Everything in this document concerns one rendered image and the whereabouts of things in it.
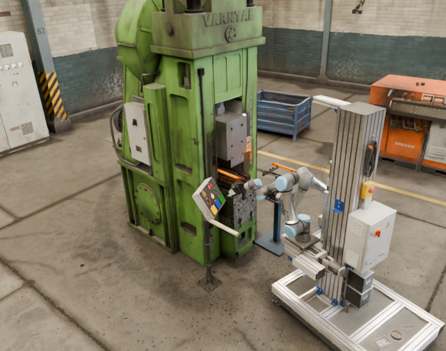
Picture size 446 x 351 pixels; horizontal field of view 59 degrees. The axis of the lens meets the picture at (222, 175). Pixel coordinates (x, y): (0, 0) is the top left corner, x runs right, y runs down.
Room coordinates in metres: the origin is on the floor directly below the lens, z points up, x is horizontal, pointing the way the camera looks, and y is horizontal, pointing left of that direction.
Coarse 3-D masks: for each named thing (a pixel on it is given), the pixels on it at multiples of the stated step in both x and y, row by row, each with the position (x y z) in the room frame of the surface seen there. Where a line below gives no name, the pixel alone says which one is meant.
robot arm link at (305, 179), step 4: (300, 176) 3.20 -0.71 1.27; (304, 176) 3.17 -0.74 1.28; (308, 176) 3.17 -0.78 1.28; (300, 180) 3.17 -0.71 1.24; (304, 180) 3.14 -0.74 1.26; (308, 180) 3.14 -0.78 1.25; (300, 184) 3.14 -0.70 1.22; (304, 184) 3.12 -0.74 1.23; (308, 184) 3.12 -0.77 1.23; (300, 188) 3.12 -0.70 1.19; (304, 188) 3.11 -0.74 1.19; (308, 188) 3.12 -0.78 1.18; (296, 192) 3.14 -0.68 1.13; (300, 192) 3.12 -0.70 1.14; (304, 192) 3.12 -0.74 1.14; (296, 196) 3.13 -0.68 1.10; (300, 196) 3.12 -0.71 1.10; (296, 200) 3.12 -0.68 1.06; (300, 200) 3.12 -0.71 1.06; (296, 204) 3.12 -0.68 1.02; (284, 212) 3.17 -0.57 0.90; (284, 216) 3.13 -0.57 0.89
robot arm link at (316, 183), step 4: (300, 168) 3.33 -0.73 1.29; (304, 168) 3.31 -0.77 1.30; (296, 172) 3.33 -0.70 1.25; (300, 172) 3.26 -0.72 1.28; (304, 172) 3.23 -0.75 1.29; (308, 172) 3.24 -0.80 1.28; (312, 176) 3.25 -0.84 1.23; (312, 180) 3.25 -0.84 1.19; (316, 180) 3.26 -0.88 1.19; (312, 184) 3.25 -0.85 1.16; (316, 184) 3.25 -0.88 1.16; (320, 184) 3.26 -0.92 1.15; (324, 184) 3.28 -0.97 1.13; (316, 188) 3.26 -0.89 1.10; (320, 188) 3.25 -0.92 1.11; (324, 188) 3.25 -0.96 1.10
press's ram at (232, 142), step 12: (216, 120) 3.67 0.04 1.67; (228, 120) 3.65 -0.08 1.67; (240, 120) 3.72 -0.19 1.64; (216, 132) 3.67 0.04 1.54; (228, 132) 3.60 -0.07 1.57; (240, 132) 3.72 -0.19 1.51; (216, 144) 3.68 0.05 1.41; (228, 144) 3.60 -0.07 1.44; (240, 144) 3.72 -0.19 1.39; (228, 156) 3.59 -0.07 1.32
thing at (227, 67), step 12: (216, 60) 3.72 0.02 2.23; (228, 60) 3.82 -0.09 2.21; (240, 60) 3.94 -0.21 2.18; (216, 72) 3.72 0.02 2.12; (228, 72) 3.82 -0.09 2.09; (240, 72) 3.94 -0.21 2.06; (216, 84) 3.71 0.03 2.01; (228, 84) 3.81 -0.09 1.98; (240, 84) 3.94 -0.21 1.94; (216, 96) 3.69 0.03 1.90; (228, 96) 3.81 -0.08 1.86
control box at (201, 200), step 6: (210, 180) 3.33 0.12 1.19; (204, 186) 3.20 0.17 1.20; (216, 186) 3.35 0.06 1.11; (198, 192) 3.09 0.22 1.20; (210, 192) 3.21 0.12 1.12; (198, 198) 3.06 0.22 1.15; (204, 198) 3.08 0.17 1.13; (210, 198) 3.15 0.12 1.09; (216, 198) 3.23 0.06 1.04; (198, 204) 3.07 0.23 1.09; (204, 204) 3.05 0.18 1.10; (210, 204) 3.10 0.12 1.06; (222, 204) 3.25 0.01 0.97; (204, 210) 3.05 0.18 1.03; (210, 210) 3.05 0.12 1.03; (210, 216) 3.03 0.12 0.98
